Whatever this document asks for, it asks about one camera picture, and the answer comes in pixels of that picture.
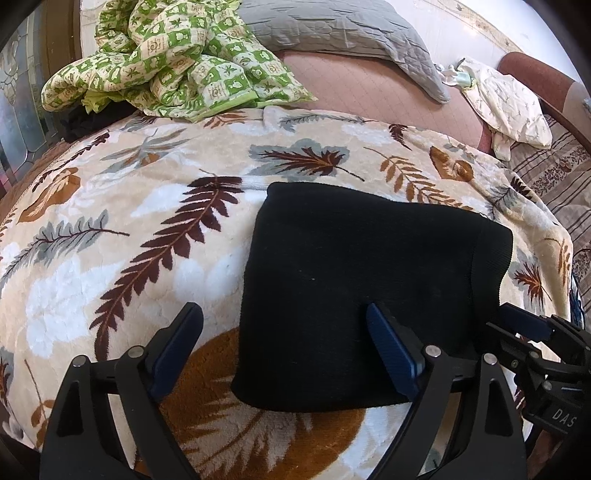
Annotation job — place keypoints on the patterned glass door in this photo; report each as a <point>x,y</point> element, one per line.
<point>23,106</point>

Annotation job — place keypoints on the brown striped bedsheet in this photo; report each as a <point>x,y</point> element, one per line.
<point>563,184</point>

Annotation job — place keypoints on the blue cloth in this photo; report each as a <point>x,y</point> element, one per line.
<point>581,295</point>

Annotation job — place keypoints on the leaf printed fleece blanket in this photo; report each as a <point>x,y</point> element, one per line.
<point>115,258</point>

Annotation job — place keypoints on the green patterned quilt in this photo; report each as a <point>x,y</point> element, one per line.
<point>184,55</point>

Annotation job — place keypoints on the small white and green cloth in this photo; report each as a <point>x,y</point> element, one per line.
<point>455,74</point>

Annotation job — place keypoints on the black pants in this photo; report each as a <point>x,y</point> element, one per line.
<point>346,277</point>

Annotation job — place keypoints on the pink quilted mattress pad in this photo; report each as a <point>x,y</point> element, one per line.
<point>369,92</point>

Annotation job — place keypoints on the cream floral pillow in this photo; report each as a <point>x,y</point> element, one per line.
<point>512,106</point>

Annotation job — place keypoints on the grey quilted pillow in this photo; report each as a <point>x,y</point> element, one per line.
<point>332,27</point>

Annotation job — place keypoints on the brown bed frame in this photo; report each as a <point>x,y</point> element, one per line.
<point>545,78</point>

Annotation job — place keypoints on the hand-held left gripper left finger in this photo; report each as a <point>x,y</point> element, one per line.
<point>171,355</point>

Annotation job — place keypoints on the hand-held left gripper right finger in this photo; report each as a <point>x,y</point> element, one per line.
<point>392,350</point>

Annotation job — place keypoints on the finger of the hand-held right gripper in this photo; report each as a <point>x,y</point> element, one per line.
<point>526,321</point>
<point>526,364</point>

